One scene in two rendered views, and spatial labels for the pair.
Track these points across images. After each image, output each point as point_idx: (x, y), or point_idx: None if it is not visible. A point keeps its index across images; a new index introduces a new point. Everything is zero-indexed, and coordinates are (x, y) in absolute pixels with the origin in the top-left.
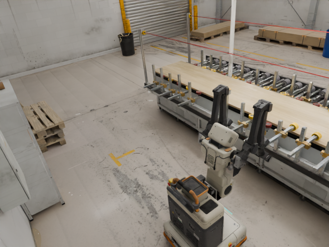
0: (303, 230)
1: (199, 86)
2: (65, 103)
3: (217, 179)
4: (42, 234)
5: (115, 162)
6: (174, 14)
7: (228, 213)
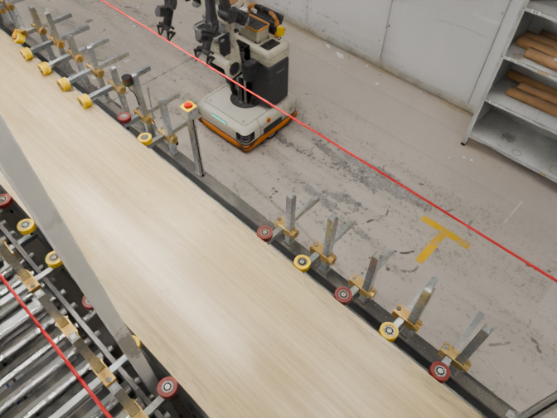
0: None
1: (263, 268)
2: None
3: None
4: (451, 110)
5: (437, 224)
6: None
7: (215, 110)
